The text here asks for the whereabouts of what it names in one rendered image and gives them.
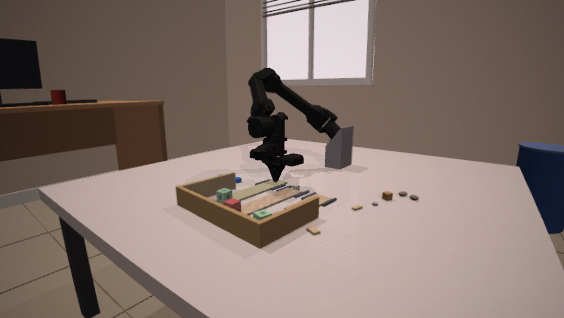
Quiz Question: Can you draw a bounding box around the small brown cube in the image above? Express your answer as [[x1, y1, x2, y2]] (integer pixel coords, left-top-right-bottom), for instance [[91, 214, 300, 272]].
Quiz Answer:
[[382, 191, 393, 201]]

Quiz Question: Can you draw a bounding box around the brown wooden open box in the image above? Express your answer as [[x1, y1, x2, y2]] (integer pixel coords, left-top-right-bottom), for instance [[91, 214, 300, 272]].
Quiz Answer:
[[176, 168, 320, 249]]

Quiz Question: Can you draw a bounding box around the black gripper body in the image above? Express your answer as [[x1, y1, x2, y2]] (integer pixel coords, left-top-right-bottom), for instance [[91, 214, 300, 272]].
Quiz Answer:
[[250, 135, 304, 166]]

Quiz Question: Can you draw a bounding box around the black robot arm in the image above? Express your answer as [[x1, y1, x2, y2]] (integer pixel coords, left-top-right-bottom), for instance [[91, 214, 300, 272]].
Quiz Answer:
[[247, 68, 341, 161]]

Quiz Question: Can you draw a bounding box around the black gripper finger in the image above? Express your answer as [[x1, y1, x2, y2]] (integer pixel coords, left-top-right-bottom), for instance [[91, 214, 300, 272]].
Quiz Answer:
[[262, 161, 275, 180], [271, 163, 286, 181]]

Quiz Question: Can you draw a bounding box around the small tan flat block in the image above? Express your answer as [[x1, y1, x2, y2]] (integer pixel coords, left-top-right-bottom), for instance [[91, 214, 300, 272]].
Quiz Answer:
[[307, 227, 321, 235]]

